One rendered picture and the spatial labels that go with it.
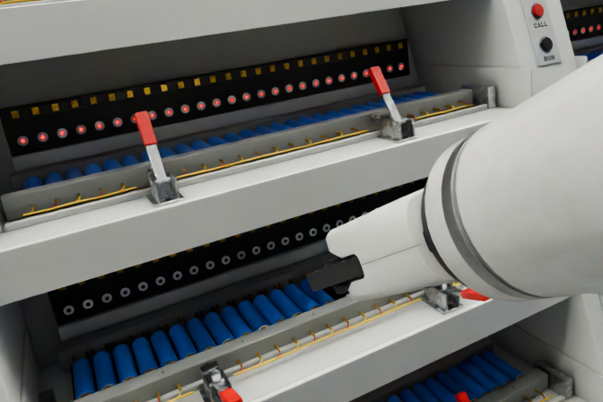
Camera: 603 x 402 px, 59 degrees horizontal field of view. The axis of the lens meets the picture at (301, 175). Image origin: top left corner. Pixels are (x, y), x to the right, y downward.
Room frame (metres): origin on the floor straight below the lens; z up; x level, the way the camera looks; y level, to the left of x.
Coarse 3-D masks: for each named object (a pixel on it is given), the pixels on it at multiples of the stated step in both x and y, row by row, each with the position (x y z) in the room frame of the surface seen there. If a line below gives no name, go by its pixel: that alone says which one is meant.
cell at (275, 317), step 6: (258, 300) 0.62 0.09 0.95; (264, 300) 0.62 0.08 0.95; (258, 306) 0.62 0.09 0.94; (264, 306) 0.61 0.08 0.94; (270, 306) 0.60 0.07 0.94; (264, 312) 0.60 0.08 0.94; (270, 312) 0.59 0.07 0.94; (276, 312) 0.59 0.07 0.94; (264, 318) 0.60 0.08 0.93; (270, 318) 0.59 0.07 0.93; (276, 318) 0.58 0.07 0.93; (282, 318) 0.58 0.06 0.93; (270, 324) 0.58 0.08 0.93
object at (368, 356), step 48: (192, 288) 0.64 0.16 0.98; (336, 336) 0.57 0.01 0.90; (384, 336) 0.55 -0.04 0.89; (432, 336) 0.57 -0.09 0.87; (480, 336) 0.60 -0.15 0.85; (48, 384) 0.55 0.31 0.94; (240, 384) 0.51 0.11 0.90; (288, 384) 0.50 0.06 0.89; (336, 384) 0.52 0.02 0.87; (384, 384) 0.55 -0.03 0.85
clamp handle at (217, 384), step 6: (216, 372) 0.48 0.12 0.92; (216, 378) 0.48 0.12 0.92; (216, 384) 0.48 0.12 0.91; (222, 384) 0.48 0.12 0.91; (216, 390) 0.47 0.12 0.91; (222, 390) 0.46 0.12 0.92; (228, 390) 0.45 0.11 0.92; (234, 390) 0.45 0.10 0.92; (222, 396) 0.44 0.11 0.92; (228, 396) 0.44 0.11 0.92; (234, 396) 0.43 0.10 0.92
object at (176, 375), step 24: (312, 312) 0.57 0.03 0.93; (336, 312) 0.57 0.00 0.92; (360, 312) 0.58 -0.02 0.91; (384, 312) 0.58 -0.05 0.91; (240, 336) 0.55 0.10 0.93; (264, 336) 0.54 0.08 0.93; (288, 336) 0.55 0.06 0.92; (192, 360) 0.52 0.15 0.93; (216, 360) 0.52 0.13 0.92; (240, 360) 0.53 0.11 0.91; (120, 384) 0.50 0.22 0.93; (144, 384) 0.49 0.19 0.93; (168, 384) 0.50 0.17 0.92
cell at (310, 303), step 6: (288, 288) 0.64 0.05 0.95; (294, 288) 0.64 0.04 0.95; (288, 294) 0.64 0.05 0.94; (294, 294) 0.63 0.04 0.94; (300, 294) 0.62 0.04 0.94; (306, 294) 0.62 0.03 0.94; (294, 300) 0.62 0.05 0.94; (300, 300) 0.61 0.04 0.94; (306, 300) 0.61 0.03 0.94; (312, 300) 0.61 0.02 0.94; (300, 306) 0.61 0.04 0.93; (306, 306) 0.60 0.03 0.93; (312, 306) 0.59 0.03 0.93; (318, 306) 0.60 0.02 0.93
